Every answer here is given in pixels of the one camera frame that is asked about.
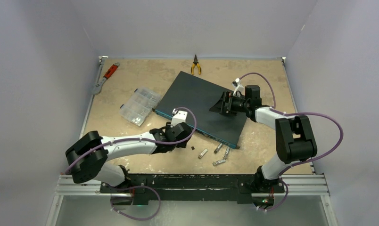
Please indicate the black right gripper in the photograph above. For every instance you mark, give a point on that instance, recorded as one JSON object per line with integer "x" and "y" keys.
{"x": 220, "y": 107}

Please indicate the dark grey network switch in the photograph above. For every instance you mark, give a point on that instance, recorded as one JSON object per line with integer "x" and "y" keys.
{"x": 199, "y": 96}

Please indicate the small white plug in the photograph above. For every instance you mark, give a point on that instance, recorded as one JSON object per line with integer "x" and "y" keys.
{"x": 218, "y": 162}
{"x": 226, "y": 153}
{"x": 217, "y": 149}
{"x": 201, "y": 155}

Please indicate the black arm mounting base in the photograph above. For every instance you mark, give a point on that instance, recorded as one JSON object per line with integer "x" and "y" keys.
{"x": 239, "y": 188}

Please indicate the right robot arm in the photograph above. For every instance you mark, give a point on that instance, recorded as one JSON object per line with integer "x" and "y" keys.
{"x": 294, "y": 136}

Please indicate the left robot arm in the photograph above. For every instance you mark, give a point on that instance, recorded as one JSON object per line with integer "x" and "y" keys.
{"x": 89, "y": 157}

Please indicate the clear plastic organizer box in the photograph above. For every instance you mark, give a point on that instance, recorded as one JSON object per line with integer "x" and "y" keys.
{"x": 140, "y": 105}

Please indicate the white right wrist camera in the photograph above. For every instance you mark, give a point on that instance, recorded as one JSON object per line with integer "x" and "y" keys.
{"x": 238, "y": 88}

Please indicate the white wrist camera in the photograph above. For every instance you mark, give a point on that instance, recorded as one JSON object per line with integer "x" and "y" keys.
{"x": 238, "y": 88}
{"x": 178, "y": 117}

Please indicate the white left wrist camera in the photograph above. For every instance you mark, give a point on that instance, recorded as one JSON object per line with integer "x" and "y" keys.
{"x": 178, "y": 117}

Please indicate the yellow handled pliers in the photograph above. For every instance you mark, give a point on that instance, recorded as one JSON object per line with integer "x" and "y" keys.
{"x": 196, "y": 64}

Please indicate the aluminium frame rail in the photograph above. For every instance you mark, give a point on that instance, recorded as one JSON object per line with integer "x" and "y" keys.
{"x": 298, "y": 185}

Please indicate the red handled adjustable wrench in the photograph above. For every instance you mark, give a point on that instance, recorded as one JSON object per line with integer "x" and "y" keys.
{"x": 98, "y": 86}

